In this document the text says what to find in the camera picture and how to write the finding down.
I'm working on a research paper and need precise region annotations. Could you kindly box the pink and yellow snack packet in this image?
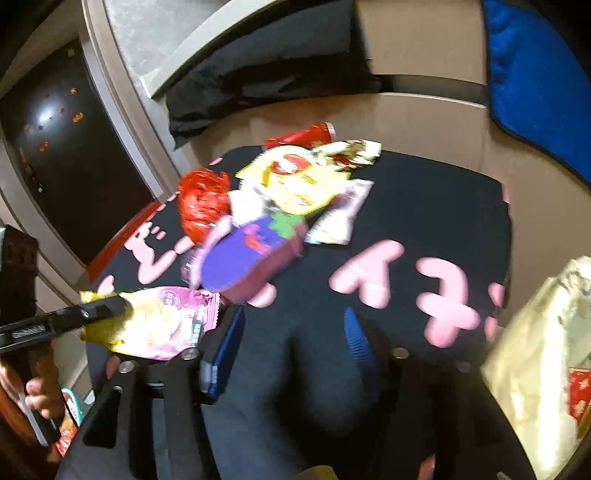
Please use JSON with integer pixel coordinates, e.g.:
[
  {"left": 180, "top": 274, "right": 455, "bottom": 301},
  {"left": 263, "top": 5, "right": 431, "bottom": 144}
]
[{"left": 79, "top": 286, "right": 221, "bottom": 361}]

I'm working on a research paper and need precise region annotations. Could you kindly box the purple snack box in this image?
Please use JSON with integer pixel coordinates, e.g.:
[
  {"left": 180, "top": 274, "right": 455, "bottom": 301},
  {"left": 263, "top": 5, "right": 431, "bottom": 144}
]
[{"left": 182, "top": 215, "right": 309, "bottom": 304}]

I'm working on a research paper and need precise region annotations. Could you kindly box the red printed packet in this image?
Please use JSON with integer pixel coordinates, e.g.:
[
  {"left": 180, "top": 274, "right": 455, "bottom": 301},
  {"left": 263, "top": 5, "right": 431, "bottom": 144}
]
[{"left": 566, "top": 367, "right": 591, "bottom": 422}]

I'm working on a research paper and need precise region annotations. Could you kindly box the red foil wrapper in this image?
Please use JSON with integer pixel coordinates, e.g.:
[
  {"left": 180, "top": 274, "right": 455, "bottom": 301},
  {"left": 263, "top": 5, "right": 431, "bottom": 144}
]
[{"left": 178, "top": 167, "right": 232, "bottom": 244}]

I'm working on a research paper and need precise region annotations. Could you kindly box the teal plastic item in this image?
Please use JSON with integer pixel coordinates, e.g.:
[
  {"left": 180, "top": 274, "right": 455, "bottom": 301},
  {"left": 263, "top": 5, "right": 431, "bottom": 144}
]
[{"left": 61, "top": 388, "right": 85, "bottom": 426}]

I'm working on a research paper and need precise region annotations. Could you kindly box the person's left hand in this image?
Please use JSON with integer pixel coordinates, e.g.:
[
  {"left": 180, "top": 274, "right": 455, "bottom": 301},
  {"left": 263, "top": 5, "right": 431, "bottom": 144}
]
[{"left": 25, "top": 355, "right": 66, "bottom": 420}]

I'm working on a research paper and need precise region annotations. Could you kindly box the yellow snack packet silver lining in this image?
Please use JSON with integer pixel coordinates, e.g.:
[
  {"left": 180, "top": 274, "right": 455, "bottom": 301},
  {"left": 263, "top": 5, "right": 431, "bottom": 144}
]
[{"left": 235, "top": 144, "right": 352, "bottom": 217}]

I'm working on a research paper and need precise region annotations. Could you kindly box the beige cardboard box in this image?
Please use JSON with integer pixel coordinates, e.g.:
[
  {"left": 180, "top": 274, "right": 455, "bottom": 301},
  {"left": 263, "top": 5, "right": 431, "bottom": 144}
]
[{"left": 355, "top": 0, "right": 491, "bottom": 108}]

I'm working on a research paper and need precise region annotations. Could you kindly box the pink and white packet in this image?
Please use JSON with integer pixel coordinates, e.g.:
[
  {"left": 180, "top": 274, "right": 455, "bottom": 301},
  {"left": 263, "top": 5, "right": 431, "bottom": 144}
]
[{"left": 305, "top": 179, "right": 375, "bottom": 246}]

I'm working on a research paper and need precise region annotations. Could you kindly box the person's left forearm brown sleeve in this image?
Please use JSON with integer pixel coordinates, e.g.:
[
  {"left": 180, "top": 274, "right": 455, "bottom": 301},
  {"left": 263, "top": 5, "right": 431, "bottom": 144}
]
[{"left": 0, "top": 362, "right": 32, "bottom": 455}]

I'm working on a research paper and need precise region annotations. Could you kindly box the black cloth with pink print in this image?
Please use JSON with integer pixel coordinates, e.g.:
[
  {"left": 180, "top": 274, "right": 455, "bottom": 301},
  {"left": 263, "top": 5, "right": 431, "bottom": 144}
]
[{"left": 85, "top": 145, "right": 514, "bottom": 480}]

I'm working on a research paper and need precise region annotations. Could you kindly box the pale yellow plastic bag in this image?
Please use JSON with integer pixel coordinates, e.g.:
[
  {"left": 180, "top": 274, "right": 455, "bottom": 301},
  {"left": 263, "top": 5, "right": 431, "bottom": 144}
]
[{"left": 479, "top": 257, "right": 591, "bottom": 480}]

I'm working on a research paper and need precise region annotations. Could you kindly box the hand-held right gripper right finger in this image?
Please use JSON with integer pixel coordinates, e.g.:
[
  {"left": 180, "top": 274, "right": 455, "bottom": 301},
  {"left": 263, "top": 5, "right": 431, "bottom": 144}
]
[{"left": 344, "top": 307, "right": 536, "bottom": 480}]

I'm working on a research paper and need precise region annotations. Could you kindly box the dark cloth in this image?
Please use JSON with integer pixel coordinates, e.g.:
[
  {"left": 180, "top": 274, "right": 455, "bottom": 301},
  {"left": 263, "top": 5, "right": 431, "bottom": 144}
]
[{"left": 165, "top": 0, "right": 384, "bottom": 149}]

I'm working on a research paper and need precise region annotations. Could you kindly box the black board with stickers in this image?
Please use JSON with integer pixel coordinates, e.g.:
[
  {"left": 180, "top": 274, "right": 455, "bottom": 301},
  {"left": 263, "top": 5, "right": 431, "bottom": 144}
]
[{"left": 0, "top": 37, "right": 158, "bottom": 267}]

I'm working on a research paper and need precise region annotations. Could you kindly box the small white packet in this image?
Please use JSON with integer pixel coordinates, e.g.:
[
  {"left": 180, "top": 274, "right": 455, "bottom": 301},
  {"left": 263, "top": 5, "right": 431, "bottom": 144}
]
[{"left": 228, "top": 188, "right": 265, "bottom": 228}]

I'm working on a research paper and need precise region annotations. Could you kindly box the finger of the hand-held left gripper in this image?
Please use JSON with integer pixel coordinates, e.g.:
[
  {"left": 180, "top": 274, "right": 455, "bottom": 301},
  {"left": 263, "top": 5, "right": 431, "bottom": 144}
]
[{"left": 0, "top": 294, "right": 131, "bottom": 354}]

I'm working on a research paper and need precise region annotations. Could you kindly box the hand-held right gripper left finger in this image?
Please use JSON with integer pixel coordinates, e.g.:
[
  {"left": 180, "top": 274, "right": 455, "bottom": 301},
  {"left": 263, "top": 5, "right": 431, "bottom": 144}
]
[{"left": 55, "top": 307, "right": 245, "bottom": 480}]

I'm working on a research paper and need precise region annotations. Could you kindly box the red snack packet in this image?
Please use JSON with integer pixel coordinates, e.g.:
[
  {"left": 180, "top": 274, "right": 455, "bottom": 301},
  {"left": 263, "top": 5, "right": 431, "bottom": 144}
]
[{"left": 263, "top": 122, "right": 337, "bottom": 149}]

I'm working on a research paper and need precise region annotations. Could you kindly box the blue towel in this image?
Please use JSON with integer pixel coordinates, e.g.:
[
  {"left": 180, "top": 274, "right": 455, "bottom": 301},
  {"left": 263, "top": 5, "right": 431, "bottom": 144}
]
[{"left": 480, "top": 0, "right": 591, "bottom": 186}]

